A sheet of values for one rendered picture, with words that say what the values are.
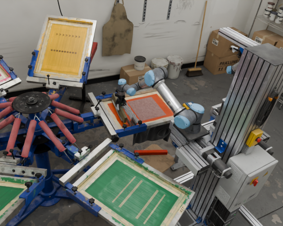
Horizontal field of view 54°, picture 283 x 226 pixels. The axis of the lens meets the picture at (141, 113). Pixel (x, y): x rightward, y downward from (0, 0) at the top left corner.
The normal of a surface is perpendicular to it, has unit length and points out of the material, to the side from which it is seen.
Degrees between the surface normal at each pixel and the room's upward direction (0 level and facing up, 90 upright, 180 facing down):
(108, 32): 88
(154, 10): 90
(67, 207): 0
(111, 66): 90
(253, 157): 0
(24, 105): 0
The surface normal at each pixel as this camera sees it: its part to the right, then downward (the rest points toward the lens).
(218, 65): 0.40, 0.61
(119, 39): -0.03, 0.62
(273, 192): 0.11, -0.77
